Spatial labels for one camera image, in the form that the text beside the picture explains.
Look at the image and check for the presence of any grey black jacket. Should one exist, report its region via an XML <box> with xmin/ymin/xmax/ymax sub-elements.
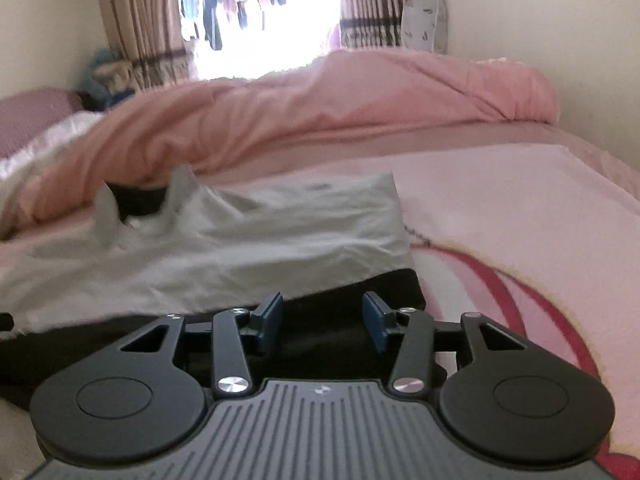
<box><xmin>1</xmin><ymin>168</ymin><xmax>425</xmax><ymax>408</ymax></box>

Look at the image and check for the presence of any blue beige clothes pile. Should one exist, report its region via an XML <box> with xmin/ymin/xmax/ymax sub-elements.
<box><xmin>77</xmin><ymin>49</ymin><xmax>139</xmax><ymax>112</ymax></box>

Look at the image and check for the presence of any pink printed blanket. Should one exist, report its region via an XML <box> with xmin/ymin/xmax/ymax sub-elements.
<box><xmin>209</xmin><ymin>121</ymin><xmax>640</xmax><ymax>466</ymax></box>

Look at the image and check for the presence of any pink duvet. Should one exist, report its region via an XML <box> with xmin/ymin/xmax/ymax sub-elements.
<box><xmin>1</xmin><ymin>48</ymin><xmax>560</xmax><ymax>236</ymax></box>

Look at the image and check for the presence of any white crumpled sheet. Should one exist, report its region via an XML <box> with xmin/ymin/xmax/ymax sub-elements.
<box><xmin>1</xmin><ymin>110</ymin><xmax>104</xmax><ymax>181</ymax></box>

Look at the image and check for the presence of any purple headboard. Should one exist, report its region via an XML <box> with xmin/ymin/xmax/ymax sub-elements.
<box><xmin>0</xmin><ymin>88</ymin><xmax>85</xmax><ymax>158</ymax></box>

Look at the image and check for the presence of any right striped curtain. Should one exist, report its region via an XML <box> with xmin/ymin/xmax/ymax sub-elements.
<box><xmin>338</xmin><ymin>0</ymin><xmax>406</xmax><ymax>49</ymax></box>

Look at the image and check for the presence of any striped curtain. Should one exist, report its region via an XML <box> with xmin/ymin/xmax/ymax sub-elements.
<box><xmin>338</xmin><ymin>0</ymin><xmax>406</xmax><ymax>49</ymax></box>
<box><xmin>99</xmin><ymin>0</ymin><xmax>192</xmax><ymax>89</ymax></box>

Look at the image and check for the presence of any left striped curtain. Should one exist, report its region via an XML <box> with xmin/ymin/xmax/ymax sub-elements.
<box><xmin>99</xmin><ymin>0</ymin><xmax>192</xmax><ymax>89</ymax></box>

